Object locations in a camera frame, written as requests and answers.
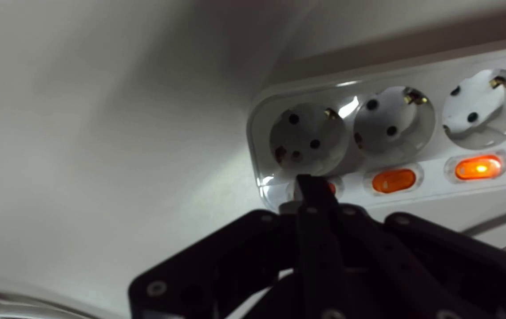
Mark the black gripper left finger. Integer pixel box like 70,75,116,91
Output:
127,176,344,319

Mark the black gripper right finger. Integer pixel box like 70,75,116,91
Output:
335,204,506,319

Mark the white six-socket power strip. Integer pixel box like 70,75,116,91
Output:
246,48,506,208

